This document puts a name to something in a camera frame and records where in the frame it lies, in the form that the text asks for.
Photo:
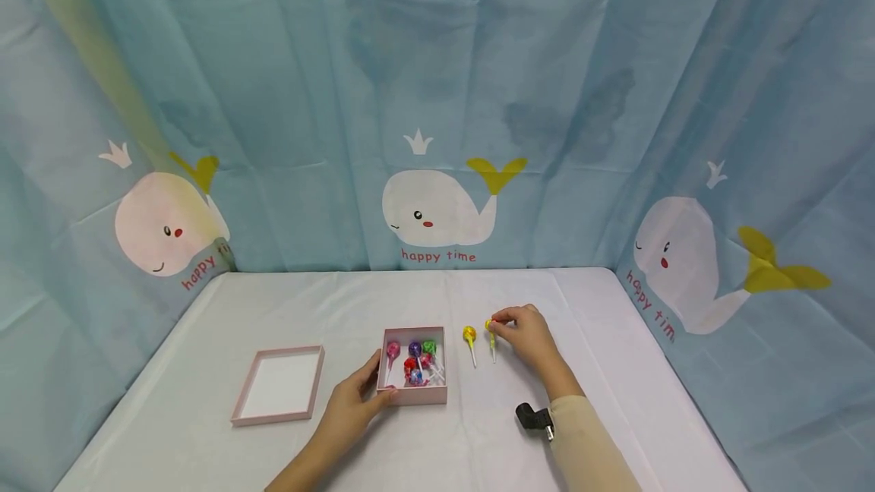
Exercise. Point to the person's left hand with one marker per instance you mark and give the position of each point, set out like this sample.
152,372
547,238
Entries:
350,405

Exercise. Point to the person's right hand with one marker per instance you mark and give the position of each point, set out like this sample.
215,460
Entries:
536,348

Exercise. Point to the yellow lollipop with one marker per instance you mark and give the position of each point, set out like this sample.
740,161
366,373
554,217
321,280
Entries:
469,335
493,349

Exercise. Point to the pink square box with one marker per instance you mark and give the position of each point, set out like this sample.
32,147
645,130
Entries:
417,395

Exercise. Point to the person's right forearm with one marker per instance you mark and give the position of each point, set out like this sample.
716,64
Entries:
591,446

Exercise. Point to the person's left forearm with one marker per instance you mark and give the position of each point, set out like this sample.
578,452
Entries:
304,465

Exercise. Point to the black wrist band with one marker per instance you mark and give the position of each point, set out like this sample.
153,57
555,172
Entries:
533,420

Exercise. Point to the pink box lid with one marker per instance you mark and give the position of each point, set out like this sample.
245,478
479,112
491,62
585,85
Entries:
280,386

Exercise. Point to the pile of colourful lollipops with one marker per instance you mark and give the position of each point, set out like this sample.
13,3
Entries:
414,355

